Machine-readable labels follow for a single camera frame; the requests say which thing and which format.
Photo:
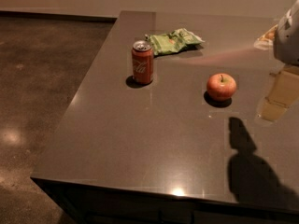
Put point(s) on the green chip bag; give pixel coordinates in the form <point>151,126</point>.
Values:
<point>175,42</point>

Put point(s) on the red coke can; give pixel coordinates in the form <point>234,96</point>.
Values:
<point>142,61</point>

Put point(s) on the yellow snack bag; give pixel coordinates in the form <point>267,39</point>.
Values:
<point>265,41</point>

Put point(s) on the red apple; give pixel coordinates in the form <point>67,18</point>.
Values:
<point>221,87</point>

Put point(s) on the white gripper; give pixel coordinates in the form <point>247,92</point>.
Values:
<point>288,42</point>

